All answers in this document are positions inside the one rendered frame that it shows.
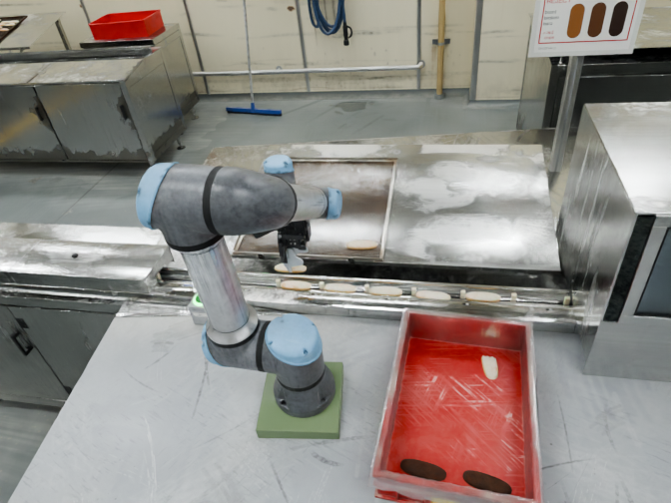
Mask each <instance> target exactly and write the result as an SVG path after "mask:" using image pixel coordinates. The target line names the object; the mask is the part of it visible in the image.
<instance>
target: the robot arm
mask: <svg viewBox="0 0 671 503"><path fill-rule="evenodd" d="M294 170H295V169H294V168H293V163H292V160H291V158H290V157H288V156H286V155H274V156H270V157H268V158H267V159H265V161H264V172H265V173H264V174H263V173H259V172H255V171H251V170H248V169H243V168H238V167H229V166H225V167H224V166H208V165H192V164H180V163H178V162H174V163H160V164H156V165H154V166H152V167H151V168H149V169H148V170H147V172H146V173H145V174H144V176H143V178H142V180H141V182H140V184H139V186H138V192H137V196H136V210H137V215H138V218H139V221H140V223H141V224H142V225H143V226H144V227H145V228H148V229H150V230H152V231H154V230H159V231H161V233H162V235H163V237H164V239H165V242H166V244H167V245H168V247H169V248H170V249H172V250H173V251H176V252H179V253H180V254H181V256H182V259H183V261H184V263H185V266H186V268H187V270H188V273H189V275H190V277H191V280H192V282H193V284H194V286H195V289H196V291H197V293H198V296H199V298H200V300H201V303H202V305H203V307H204V310H205V312H206V314H207V317H208V320H207V321H206V323H205V325H204V327H203V331H202V337H201V341H202V342H203V343H202V351H203V354H204V356H205V358H206V359H207V360H208V361H209V362H210V363H212V364H217V365H219V366H222V367H234V368H240V369H247V370H253V371H260V372H266V373H273V374H275V375H276V379H275V383H274V395H275V399H276V402H277V405H278V406H279V408H280V409H281V410H282V411H283V412H284V413H286V414H288V415H290V416H293V417H298V418H307V417H312V416H315V415H317V414H319V413H321V412H323V411H324V410H325V409H326V408H327V407H328V406H329V405H330V404H331V403H332V401H333V399H334V396H335V393H336V384H335V379H334V376H333V374H332V372H331V371H330V369H329V368H328V367H327V366H326V365H325V361H324V355H323V343H322V339H321V336H320V334H319V331H318V329H317V327H316V326H315V324H314V323H313V322H312V321H311V320H310V319H308V318H307V317H305V316H303V315H300V314H295V313H288V314H283V316H282V317H279V316H278V317H276V318H275V319H273V320H272V321H270V320H262V319H259V318H258V314H257V312H256V311H255V309H254V308H253V307H252V306H250V305H249V304H247V303H246V300H245V297H244V294H243V291H242V288H241V285H240V282H239V279H238V276H237V273H236V270H235V267H234V264H233V261H232V258H231V255H230V252H229V249H228V246H227V243H226V240H225V236H242V235H250V234H253V235H254V237H255V238H256V239H258V238H260V237H262V236H264V235H267V234H269V233H271V232H273V231H278V245H279V253H280V257H281V260H282V263H283V264H284V266H285V267H286V269H287V270H288V271H289V272H293V271H292V266H298V265H302V264H303V263H304V262H303V260H302V259H301V258H299V257H297V256H296V254H299V253H304V252H308V248H307V247H306V243H307V242H309V241H310V239H311V236H312V229H311V222H310V221H306V220H312V219H325V220H336V219H337V218H338V217H339V215H340V212H341V205H342V196H341V192H340V190H338V189H331V188H318V187H309V186H301V185H296V178H295V172H294ZM309 226H310V228H309Z"/></svg>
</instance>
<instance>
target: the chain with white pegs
mask: <svg viewBox="0 0 671 503"><path fill-rule="evenodd" d="M240 284H245V285H261V286H277V287H281V280H280V279H276V285H266V284H250V283H240ZM324 287H325V284H324V282H323V281H320V288H313V287H311V288H310V289H324ZM356 292H369V284H365V285H364V291H362V290H356ZM402 294H404V295H416V287H412V288H411V294H410V293H402ZM451 297H452V298H465V290H461V291H460V297H456V296H451ZM516 298H517V295H516V293H512V294H511V300H506V299H503V300H500V301H515V302H531V303H547V304H563V305H572V304H570V303H569V302H570V296H566V297H565V298H564V301H563V303H554V302H551V303H549V302H538V301H520V300H516Z"/></svg>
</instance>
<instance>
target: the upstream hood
mask: <svg viewBox="0 0 671 503"><path fill-rule="evenodd" d="M171 261H173V262H175V261H174V258H173V255H172V253H171V249H170V248H169V247H168V245H148V244H127V243H105V242H84V241H62V240H42V239H21V238H0V282H3V283H17V284H31V285H46V286H60V287H74V288H88V289H102V290H116V291H131V292H145V293H150V291H151V289H152V288H153V286H154V285H155V284H156V282H157V279H156V276H157V274H158V273H159V271H160V270H161V269H162V267H163V266H164V264H166V265H167V266H168V265H169V263H170V262H171Z"/></svg>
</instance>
